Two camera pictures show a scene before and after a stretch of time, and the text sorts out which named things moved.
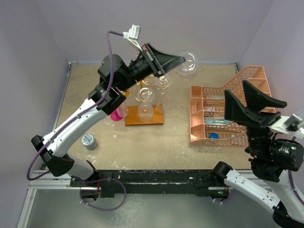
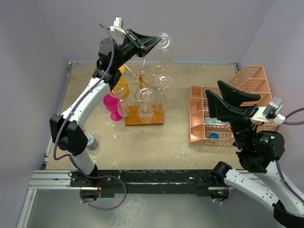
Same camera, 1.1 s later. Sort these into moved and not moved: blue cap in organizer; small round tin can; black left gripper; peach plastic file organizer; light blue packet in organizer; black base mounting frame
Moved: black left gripper
Not moved: blue cap in organizer; light blue packet in organizer; small round tin can; black base mounting frame; peach plastic file organizer
